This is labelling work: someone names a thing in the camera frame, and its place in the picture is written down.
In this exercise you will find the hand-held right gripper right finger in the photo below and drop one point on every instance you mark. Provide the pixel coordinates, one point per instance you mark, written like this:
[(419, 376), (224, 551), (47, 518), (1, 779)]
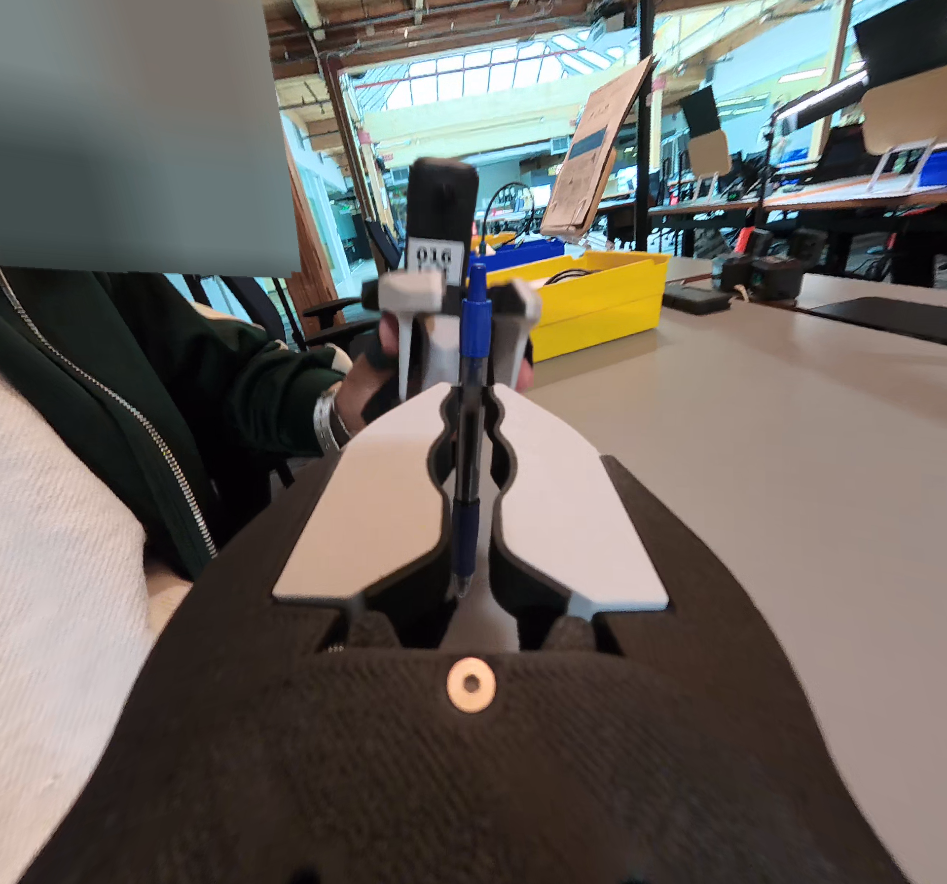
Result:
[(577, 521)]

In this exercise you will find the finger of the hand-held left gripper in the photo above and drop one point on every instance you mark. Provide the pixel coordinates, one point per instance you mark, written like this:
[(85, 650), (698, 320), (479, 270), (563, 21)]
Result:
[(411, 292), (521, 303)]

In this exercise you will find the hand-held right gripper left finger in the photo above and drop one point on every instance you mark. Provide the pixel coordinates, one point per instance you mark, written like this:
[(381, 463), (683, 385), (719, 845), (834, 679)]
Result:
[(370, 514)]

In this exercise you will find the blue gel pen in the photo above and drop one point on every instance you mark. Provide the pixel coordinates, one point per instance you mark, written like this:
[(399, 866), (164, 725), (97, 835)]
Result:
[(473, 336)]

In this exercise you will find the yellow plastic bin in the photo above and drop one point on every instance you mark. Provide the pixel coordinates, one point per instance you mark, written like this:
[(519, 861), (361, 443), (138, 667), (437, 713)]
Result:
[(599, 314)]

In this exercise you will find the person's left forearm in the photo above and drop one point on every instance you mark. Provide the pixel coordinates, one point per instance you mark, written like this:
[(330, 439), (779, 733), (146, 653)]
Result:
[(281, 395)]

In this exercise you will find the grey desk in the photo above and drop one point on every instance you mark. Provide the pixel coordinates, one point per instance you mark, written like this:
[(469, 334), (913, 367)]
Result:
[(740, 455)]

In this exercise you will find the person's left hand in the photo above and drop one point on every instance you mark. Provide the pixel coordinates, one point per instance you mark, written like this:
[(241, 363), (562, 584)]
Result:
[(353, 399)]

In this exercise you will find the blue plastic bin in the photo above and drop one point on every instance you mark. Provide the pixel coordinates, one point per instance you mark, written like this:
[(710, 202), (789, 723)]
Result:
[(529, 251)]

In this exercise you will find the black office chair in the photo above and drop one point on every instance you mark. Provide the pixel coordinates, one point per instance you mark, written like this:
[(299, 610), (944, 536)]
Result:
[(333, 314)]

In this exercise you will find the silver wristwatch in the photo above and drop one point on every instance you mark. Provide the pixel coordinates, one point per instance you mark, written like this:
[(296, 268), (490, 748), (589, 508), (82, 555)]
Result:
[(329, 421)]

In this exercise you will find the cardboard sheet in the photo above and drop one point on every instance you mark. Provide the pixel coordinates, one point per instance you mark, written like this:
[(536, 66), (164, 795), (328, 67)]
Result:
[(592, 151)]

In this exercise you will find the black flat box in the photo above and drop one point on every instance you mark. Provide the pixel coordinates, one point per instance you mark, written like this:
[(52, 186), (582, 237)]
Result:
[(695, 299)]

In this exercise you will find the black charging case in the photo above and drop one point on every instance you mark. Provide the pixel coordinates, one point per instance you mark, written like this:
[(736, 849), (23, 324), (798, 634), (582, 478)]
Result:
[(773, 279), (734, 273)]

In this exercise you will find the small stand with tan board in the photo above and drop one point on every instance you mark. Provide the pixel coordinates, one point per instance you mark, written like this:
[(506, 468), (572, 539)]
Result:
[(706, 148)]

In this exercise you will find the black pole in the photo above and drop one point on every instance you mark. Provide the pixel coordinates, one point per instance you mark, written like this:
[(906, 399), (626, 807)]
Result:
[(646, 25)]

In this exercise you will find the dark green zip jacket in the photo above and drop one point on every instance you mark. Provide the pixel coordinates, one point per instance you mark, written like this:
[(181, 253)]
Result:
[(111, 381)]

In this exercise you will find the cream white shirt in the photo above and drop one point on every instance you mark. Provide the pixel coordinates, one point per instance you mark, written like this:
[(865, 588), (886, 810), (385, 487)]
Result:
[(59, 603)]

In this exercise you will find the black flat pad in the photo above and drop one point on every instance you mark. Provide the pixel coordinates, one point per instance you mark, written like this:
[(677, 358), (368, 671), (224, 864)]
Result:
[(880, 318)]

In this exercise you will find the large stand with tan board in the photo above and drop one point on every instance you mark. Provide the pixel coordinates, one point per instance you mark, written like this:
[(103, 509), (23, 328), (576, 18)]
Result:
[(902, 114)]

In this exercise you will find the small blue bin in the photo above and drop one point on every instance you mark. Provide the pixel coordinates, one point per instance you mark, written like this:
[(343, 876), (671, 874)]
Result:
[(932, 168)]

